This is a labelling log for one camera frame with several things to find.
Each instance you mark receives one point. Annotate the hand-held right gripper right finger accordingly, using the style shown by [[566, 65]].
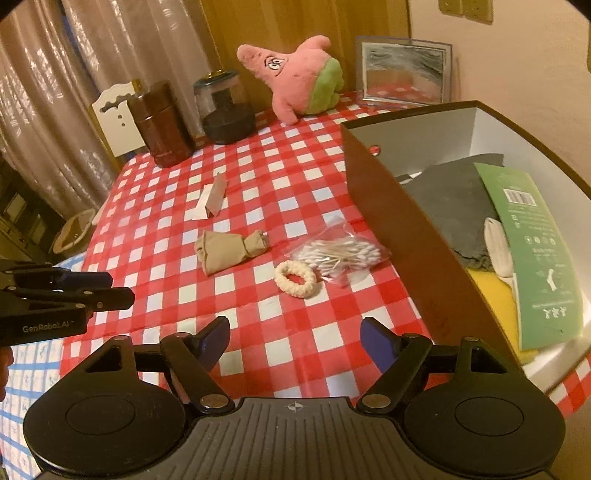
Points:
[[376, 339]]

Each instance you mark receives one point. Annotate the yellow sponge block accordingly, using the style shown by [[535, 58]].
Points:
[[496, 300]]

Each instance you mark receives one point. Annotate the brown cylindrical jar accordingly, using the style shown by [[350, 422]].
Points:
[[159, 124]]

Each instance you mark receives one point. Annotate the green card package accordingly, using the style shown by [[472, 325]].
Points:
[[540, 258]]

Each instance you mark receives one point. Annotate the sheer beige curtain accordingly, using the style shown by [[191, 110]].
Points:
[[69, 69]]

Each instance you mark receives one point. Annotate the folded brown paper card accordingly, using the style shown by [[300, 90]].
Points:
[[210, 201]]

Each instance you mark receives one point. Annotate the white wooden chair back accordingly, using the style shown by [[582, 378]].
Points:
[[115, 124]]

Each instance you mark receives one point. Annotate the dark grey cloth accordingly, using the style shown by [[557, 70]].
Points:
[[448, 207]]

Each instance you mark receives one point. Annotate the white sock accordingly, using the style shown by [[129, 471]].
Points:
[[499, 249]]

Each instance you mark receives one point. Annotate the pink starfish plush toy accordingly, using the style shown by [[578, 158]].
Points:
[[300, 74]]

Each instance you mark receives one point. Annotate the silver picture frame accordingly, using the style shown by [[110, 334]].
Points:
[[404, 69]]

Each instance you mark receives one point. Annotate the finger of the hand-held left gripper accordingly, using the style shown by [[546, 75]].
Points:
[[108, 299], [83, 280]]

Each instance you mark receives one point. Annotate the cream scrunchie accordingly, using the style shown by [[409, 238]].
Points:
[[284, 281]]

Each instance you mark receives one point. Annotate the blue white checked blanket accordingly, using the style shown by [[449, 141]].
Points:
[[23, 415]]

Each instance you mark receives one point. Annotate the beige wall switch plate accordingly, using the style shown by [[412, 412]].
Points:
[[478, 8], [450, 4]]

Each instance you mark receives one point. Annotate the clear bag of cotton swabs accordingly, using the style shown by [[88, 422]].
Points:
[[339, 254]]

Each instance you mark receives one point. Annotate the red white checked tablecloth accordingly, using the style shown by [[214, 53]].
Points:
[[258, 184]]

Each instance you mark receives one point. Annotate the brown box with white inside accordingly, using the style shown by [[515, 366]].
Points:
[[392, 230]]

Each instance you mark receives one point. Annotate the dark shelf unit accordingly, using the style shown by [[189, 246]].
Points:
[[18, 217]]

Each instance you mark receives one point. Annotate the beige stocking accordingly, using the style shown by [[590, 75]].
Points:
[[226, 251]]

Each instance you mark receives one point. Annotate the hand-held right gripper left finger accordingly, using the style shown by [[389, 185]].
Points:
[[214, 339]]

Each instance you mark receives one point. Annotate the glass jar with black base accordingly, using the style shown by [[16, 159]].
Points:
[[226, 115]]

